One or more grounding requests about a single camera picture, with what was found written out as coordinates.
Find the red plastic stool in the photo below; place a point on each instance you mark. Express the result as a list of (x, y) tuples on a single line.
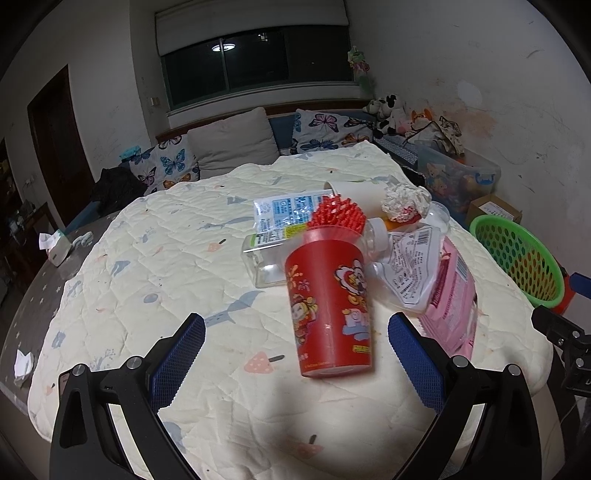
[(569, 294)]

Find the orange peel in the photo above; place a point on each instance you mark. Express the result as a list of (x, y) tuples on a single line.
[(393, 225)]

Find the red printed paper cup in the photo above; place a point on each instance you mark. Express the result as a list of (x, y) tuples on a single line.
[(328, 294)]

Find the dark wooden door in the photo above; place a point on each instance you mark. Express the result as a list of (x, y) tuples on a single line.
[(58, 148)]

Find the green plastic mesh basket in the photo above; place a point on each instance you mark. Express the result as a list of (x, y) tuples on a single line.
[(523, 257)]

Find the butterfly pillow right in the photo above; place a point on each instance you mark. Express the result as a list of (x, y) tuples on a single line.
[(324, 131)]

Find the clear plastic bottle yellow label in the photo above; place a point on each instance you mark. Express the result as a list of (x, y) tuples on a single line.
[(264, 254)]

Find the grey pillow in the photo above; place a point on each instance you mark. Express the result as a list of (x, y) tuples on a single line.
[(226, 144)]

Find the clear plastic toy bin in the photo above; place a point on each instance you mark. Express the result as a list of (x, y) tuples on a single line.
[(457, 183)]

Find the window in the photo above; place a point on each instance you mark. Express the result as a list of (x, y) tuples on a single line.
[(254, 59)]

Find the pink plastic package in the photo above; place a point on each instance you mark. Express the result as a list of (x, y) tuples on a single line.
[(452, 312)]

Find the cream quilted blanket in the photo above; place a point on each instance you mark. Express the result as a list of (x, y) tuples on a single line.
[(243, 411)]

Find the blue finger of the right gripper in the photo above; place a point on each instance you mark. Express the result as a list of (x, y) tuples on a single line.
[(579, 282)]

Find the white paper ball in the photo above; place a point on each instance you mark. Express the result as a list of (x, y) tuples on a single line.
[(404, 203)]

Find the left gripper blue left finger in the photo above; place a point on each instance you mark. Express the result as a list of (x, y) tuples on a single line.
[(85, 443)]

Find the butterfly pillow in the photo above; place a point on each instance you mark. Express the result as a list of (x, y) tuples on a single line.
[(324, 131), (162, 166)]

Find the white paper cup green logo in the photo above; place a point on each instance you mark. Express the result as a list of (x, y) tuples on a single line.
[(367, 195)]

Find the white tissue box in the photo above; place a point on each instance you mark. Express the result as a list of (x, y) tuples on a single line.
[(56, 245)]

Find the artificial flower decoration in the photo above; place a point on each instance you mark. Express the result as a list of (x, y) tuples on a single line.
[(361, 71)]

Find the clear plastic dome lid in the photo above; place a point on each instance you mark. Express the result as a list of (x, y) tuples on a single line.
[(438, 216)]

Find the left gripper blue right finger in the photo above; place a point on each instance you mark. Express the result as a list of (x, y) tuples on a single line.
[(506, 444)]

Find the clear printed plastic pouch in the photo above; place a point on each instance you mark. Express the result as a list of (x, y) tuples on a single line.
[(404, 273)]

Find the brown cardboard box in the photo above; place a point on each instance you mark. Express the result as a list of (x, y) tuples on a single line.
[(492, 205)]

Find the blue white milk carton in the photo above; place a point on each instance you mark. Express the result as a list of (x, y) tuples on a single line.
[(284, 210)]

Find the butterfly pillow left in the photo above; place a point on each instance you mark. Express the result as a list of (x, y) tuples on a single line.
[(162, 166)]

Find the red plastic mesh net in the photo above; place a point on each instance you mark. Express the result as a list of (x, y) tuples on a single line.
[(339, 212)]

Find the plush toy pile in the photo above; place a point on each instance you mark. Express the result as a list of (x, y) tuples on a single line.
[(392, 118)]

